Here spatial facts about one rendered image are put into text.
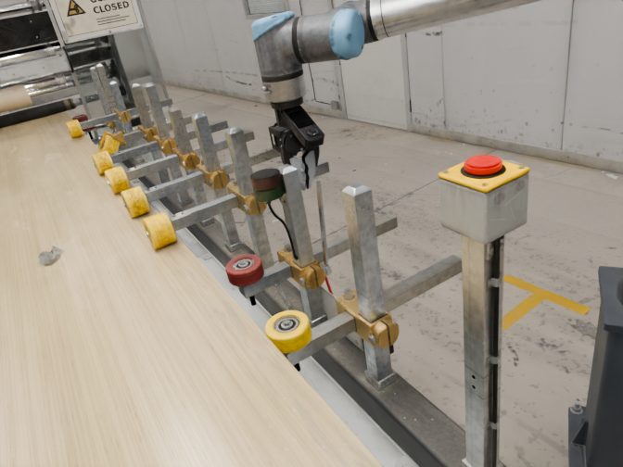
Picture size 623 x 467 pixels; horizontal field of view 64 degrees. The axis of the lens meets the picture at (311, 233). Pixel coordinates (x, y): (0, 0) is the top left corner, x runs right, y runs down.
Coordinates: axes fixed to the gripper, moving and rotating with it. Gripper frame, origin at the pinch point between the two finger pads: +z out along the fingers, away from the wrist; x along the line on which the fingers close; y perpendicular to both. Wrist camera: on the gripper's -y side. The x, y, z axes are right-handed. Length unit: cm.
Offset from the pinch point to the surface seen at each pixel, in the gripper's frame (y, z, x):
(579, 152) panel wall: 96, 92, -247
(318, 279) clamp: -13.3, 16.2, 7.7
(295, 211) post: -10.6, -0.1, 8.8
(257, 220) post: 14.4, 10.9, 8.8
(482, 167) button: -61, -23, 8
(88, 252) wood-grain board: 31, 10, 49
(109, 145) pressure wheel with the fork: 116, 6, 28
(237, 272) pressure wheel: -7.8, 9.8, 23.4
